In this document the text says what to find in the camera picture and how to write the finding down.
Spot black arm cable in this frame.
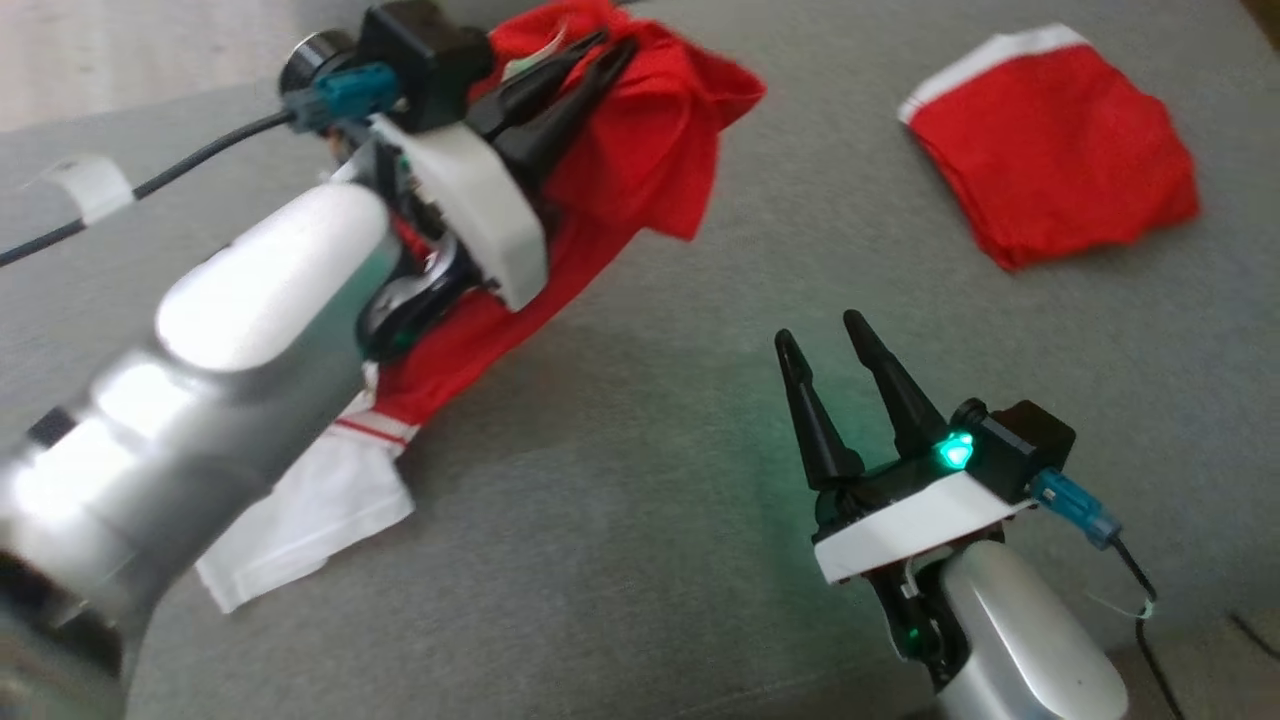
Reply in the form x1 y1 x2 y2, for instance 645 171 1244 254
1108 538 1193 720
0 108 301 268

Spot red shorts white trim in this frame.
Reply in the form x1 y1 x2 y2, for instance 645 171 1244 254
897 22 1202 274

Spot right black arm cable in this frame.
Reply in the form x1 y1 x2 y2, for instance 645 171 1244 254
1108 538 1193 720

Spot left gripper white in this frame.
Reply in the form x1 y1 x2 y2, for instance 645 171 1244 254
358 29 642 363

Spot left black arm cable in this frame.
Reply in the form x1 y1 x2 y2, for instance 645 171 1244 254
0 108 301 268

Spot left blue cable connector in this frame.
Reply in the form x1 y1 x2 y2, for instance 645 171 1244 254
285 62 403 137

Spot blue cable connector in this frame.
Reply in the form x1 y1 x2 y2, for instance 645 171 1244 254
285 62 403 137
1028 468 1124 550

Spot right blue cable connector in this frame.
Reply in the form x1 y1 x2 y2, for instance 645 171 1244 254
1028 468 1124 550

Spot white cable label tape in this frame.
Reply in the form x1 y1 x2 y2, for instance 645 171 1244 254
38 153 137 227

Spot red jersey white sleeves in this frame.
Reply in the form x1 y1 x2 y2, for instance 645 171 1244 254
195 0 769 614

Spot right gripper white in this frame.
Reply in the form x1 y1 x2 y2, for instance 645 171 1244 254
775 310 1038 587

